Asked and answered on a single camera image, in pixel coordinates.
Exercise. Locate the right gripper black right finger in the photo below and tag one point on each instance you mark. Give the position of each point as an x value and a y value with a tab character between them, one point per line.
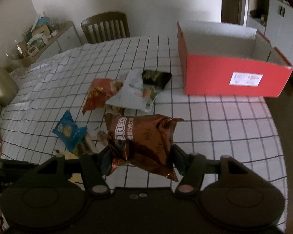
190	167

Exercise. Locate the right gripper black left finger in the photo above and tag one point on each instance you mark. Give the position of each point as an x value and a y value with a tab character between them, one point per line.
95	168

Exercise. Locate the yellow snack packet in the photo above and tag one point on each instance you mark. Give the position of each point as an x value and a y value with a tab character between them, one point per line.
76	177

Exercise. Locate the small clear pastry packet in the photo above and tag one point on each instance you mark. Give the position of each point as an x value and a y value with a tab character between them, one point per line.
93	144

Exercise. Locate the blue cookie packet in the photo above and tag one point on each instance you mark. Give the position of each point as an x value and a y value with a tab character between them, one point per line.
69	132

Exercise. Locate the brown Oreo snack bag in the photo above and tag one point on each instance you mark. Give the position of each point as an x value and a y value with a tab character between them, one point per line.
143	141

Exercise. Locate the red orange snack bag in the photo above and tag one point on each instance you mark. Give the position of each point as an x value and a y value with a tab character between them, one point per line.
99	92

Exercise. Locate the white green snack bag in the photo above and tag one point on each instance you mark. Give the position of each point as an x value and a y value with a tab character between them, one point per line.
134	94

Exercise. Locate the black snack packet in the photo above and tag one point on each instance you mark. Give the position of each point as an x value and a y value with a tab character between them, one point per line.
158	79

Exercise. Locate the checkered white tablecloth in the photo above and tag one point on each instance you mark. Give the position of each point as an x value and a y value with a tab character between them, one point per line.
51	87

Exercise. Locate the gold thermos jug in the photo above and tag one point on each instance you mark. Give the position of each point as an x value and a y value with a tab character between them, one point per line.
8	88

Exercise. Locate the red cardboard box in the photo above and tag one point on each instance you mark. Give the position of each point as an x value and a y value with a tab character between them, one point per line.
229	60

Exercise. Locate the small white clock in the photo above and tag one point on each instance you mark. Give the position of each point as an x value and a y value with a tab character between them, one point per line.
32	51

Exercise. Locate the white side cabinet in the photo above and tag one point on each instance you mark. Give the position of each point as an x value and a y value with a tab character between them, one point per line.
66	39

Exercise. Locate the tissue box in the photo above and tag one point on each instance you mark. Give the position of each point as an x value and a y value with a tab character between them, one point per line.
38	40

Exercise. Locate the dark wooden chair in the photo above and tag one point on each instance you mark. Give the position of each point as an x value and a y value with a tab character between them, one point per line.
105	27

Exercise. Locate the dark entrance door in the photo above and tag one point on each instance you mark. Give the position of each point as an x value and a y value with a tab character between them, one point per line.
232	11

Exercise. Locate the white wall cabinet unit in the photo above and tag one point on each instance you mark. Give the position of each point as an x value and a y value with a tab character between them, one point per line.
274	18

